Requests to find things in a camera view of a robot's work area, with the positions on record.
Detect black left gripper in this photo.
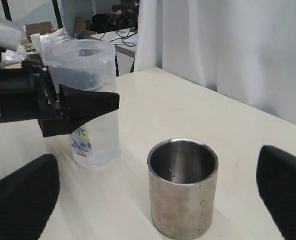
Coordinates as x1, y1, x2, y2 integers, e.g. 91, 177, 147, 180
0, 60, 120, 137

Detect clear plastic container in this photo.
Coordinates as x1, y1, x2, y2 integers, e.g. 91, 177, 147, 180
44, 39, 119, 169

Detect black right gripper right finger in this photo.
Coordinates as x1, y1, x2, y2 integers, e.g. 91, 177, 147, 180
256, 145, 296, 240

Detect white side desk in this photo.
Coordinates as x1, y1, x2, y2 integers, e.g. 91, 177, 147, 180
91, 28, 137, 75

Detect brown cardboard box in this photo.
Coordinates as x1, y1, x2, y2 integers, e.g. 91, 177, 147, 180
25, 21, 53, 41

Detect white backdrop curtain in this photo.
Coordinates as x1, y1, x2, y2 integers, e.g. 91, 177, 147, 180
134, 0, 296, 124

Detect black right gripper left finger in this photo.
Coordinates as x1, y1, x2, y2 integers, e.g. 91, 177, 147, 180
0, 154, 60, 240

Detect stainless steel cup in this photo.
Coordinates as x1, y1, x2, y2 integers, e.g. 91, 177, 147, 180
147, 138, 219, 240

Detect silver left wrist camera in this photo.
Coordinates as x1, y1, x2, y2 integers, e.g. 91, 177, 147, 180
0, 19, 26, 51

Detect black cables on desk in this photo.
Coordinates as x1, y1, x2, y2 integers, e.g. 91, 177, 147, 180
101, 27, 138, 48

